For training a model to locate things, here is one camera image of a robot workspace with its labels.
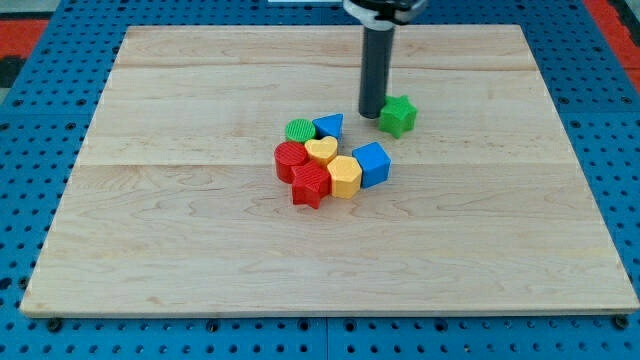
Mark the yellow hexagon block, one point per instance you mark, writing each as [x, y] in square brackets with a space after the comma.
[346, 176]

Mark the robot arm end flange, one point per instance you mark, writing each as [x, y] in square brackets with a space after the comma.
[383, 15]

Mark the red cylinder block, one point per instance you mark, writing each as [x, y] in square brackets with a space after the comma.
[288, 155]

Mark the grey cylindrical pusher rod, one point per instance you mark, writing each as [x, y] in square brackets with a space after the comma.
[375, 63]

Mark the red star block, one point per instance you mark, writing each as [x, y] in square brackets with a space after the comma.
[311, 183]

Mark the blue triangle block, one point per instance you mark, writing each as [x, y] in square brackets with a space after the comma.
[330, 125]

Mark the green cylinder block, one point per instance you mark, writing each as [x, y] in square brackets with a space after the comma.
[300, 130]

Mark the yellow heart block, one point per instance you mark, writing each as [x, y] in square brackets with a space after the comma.
[322, 151]

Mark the blue cube block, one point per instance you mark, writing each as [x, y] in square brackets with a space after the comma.
[374, 162]

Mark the light wooden board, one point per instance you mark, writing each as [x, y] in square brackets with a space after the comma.
[173, 208]

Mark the green star block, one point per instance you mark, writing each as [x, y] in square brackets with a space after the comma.
[397, 116]

